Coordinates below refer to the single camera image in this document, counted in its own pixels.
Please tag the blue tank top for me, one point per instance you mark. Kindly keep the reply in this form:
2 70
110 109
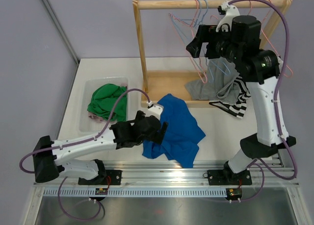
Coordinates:
182 136

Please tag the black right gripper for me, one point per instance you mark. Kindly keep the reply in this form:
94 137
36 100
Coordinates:
206 34

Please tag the green tank top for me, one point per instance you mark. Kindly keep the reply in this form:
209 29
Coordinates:
103 100

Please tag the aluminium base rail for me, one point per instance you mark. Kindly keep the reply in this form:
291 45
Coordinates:
171 174

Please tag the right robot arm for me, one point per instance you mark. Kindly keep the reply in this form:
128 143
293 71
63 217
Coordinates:
239 43

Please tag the black white striped top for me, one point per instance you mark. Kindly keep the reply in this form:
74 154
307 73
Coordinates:
232 98

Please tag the white slotted cable duct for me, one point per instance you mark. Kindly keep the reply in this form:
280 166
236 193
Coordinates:
136 192

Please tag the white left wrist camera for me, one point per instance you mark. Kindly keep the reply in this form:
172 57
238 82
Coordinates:
154 109

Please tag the clear plastic basket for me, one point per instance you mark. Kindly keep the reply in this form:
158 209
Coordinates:
86 125

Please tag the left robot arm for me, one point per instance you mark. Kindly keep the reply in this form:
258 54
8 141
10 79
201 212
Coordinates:
52 159

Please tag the wooden clothes rack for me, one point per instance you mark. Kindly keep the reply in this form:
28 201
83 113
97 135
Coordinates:
158 83

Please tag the grey tank top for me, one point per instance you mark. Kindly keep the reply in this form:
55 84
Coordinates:
219 72

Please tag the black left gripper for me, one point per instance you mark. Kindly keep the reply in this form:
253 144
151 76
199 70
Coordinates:
157 137

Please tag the pink tank top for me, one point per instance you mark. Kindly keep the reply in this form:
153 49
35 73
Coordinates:
95 118

